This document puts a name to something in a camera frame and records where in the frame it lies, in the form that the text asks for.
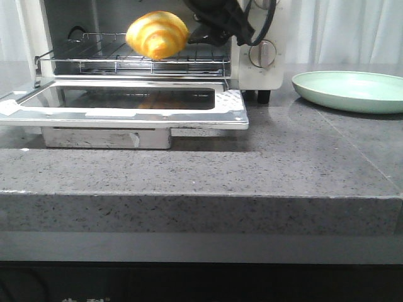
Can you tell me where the glass oven door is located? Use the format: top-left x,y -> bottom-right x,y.
1,79 -> 249,130

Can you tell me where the white curtain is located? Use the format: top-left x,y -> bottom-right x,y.
0,0 -> 403,67

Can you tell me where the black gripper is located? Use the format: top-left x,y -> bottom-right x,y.
184,1 -> 255,46

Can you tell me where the black cable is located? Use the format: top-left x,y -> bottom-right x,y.
241,0 -> 278,47

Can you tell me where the light green plate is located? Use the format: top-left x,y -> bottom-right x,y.
292,70 -> 402,114

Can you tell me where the white toaster oven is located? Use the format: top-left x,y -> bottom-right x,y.
16,1 -> 290,104

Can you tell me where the yellow croissant bread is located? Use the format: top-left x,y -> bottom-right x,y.
125,11 -> 190,60

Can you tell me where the oven knob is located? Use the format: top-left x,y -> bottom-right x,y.
249,40 -> 276,69
254,0 -> 280,10

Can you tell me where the upper oven knob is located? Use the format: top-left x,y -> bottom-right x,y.
254,0 -> 280,10

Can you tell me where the wire oven rack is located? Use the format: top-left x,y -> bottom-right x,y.
35,33 -> 231,78

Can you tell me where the lower oven knob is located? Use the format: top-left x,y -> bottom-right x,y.
249,40 -> 276,69

